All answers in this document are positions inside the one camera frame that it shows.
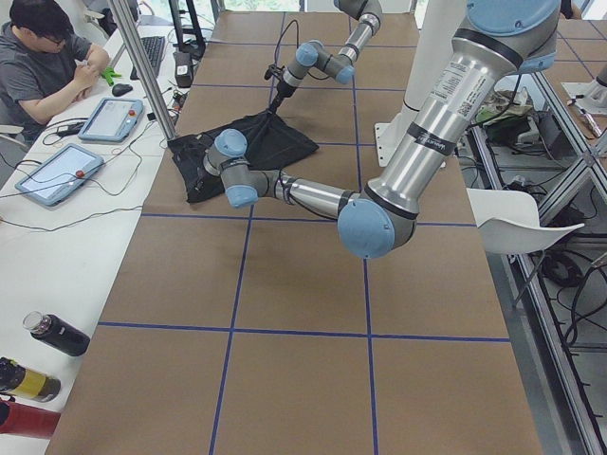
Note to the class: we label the brown paper table cover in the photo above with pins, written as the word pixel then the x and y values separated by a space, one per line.
pixel 254 331

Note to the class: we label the white plastic chair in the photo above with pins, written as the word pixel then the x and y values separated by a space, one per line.
pixel 509 222

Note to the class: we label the black computer mouse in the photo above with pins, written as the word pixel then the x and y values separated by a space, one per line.
pixel 121 89

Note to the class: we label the teach pendant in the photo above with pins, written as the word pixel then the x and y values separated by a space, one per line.
pixel 60 175
pixel 113 120

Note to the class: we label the left teach pendant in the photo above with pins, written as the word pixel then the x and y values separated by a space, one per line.
pixel 60 175

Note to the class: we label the green plastic object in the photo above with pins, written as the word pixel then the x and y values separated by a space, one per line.
pixel 110 75

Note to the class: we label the seated person grey shirt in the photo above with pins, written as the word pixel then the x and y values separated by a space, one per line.
pixel 45 65

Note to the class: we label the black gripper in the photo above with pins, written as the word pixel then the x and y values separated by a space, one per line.
pixel 283 89

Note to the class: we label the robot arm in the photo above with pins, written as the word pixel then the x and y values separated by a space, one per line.
pixel 337 65
pixel 465 47

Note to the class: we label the aluminium frame post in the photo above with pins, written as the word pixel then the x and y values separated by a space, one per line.
pixel 147 77

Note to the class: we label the black keyboard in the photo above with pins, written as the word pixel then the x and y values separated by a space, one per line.
pixel 154 47

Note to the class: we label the black steel-capped water bottle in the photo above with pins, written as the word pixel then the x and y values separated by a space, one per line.
pixel 57 333

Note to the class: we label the right teach pendant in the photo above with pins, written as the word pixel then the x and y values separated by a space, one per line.
pixel 113 120

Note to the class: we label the yellow-green labelled bottle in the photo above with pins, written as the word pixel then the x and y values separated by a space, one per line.
pixel 20 381

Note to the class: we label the red bottle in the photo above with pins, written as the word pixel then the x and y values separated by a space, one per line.
pixel 28 421

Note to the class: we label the black printed t-shirt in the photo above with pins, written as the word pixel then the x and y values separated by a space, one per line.
pixel 272 145

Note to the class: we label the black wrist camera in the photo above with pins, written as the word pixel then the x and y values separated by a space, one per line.
pixel 274 72

